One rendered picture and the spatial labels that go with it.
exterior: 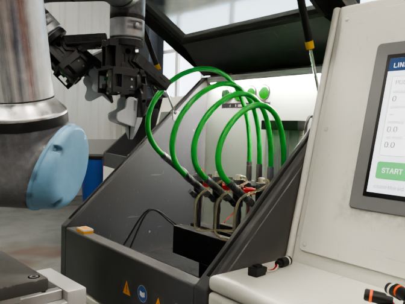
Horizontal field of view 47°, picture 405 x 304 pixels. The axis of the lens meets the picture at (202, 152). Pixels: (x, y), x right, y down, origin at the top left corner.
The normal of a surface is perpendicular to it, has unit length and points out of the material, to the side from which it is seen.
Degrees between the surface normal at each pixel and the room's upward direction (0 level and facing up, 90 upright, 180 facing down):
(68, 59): 77
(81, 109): 90
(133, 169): 90
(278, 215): 90
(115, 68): 90
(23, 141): 103
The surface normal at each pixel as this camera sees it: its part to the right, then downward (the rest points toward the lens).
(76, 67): 0.45, -0.16
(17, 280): 0.03, -1.00
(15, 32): 0.44, 0.26
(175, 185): 0.64, 0.06
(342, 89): -0.74, -0.22
